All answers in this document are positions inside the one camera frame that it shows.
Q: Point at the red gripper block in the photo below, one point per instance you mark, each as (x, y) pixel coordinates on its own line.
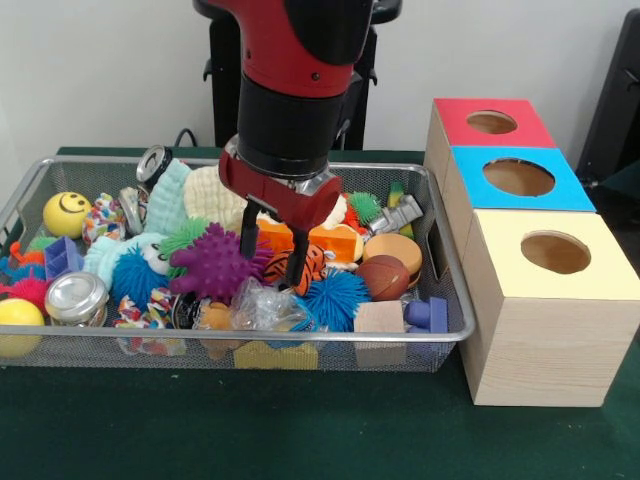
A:
(285, 195)

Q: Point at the clear plastic packet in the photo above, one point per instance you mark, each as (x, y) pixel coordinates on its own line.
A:
(262, 308)

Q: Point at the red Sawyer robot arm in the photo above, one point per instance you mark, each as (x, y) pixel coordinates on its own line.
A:
(300, 80)

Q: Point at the shallow clear mesh bin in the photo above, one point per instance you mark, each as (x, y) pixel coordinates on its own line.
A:
(440, 330)

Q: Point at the wooden box with three holes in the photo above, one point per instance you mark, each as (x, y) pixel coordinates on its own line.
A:
(540, 340)

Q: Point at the orange toy building block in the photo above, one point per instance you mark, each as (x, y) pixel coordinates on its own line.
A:
(335, 242)

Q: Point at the purple spiky ball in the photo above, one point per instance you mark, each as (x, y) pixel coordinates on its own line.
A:
(212, 265)

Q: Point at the cream knitted cloth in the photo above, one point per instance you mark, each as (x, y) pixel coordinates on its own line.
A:
(205, 195)

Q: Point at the blue spiky ball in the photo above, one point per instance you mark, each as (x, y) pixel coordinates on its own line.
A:
(338, 300)

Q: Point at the green spiky ball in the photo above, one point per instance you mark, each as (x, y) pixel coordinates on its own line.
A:
(185, 238)

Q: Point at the small brown basketball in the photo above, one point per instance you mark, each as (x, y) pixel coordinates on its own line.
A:
(383, 278)

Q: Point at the toy hamburger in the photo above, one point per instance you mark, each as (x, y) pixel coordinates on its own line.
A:
(393, 252)

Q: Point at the purple toy block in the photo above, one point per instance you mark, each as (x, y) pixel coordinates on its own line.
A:
(427, 315)

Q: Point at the dark green table cloth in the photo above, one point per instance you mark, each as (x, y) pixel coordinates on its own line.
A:
(300, 430)

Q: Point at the silver metal can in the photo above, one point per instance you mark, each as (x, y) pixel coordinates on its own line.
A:
(76, 298)

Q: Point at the yellow smiley face ball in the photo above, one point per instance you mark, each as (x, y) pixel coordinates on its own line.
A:
(66, 214)

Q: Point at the plain yellow ball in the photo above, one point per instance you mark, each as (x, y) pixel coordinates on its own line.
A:
(18, 326)

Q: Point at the black chair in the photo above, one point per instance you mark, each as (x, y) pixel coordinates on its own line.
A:
(615, 100)

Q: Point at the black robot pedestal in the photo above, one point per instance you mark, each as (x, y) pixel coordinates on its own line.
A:
(225, 90)

